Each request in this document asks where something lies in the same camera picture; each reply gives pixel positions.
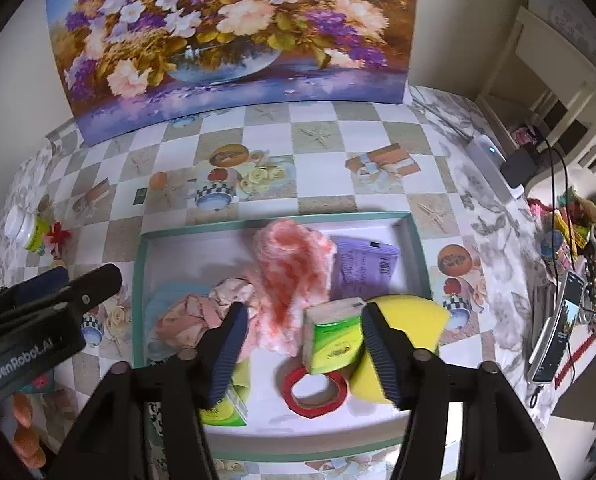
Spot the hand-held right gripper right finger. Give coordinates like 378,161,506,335
360,302,561,480

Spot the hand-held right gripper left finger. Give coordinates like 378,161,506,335
60,301,250,480

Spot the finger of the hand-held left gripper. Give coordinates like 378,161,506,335
0,266,70,326
68,263,124,317

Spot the yellow sponge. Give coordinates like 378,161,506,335
350,294,452,403

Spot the green tissue pack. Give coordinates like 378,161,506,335
198,380,249,427
303,297,369,375

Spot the pale pink scrunchie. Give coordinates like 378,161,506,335
155,277,259,351

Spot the light blue face mask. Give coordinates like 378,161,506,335
145,282,219,356

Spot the red tape roll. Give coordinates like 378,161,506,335
281,364,349,418

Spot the teal cardboard tray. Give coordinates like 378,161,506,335
132,211,436,463

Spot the purple packet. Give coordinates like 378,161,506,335
329,235,401,306

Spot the pink white fluffy cloth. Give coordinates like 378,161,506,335
245,218,337,358

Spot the person's left hand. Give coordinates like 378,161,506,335
12,392,46,468

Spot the red flower hair clip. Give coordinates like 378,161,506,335
45,222,74,256

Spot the white plastic bottle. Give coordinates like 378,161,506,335
5,205,54,253

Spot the smartphone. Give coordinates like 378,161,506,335
528,271,586,385

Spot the red zigzag ribbon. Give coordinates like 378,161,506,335
552,320,596,386

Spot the small jar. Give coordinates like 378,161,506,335
540,230,568,266

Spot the white power strip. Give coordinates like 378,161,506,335
465,135,521,201

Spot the black power adapter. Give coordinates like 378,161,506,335
500,146,541,186

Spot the floral painting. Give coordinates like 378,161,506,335
45,0,421,147

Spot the white lattice basket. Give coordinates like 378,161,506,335
522,75,596,211

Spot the white chair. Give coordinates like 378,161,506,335
478,6,596,131

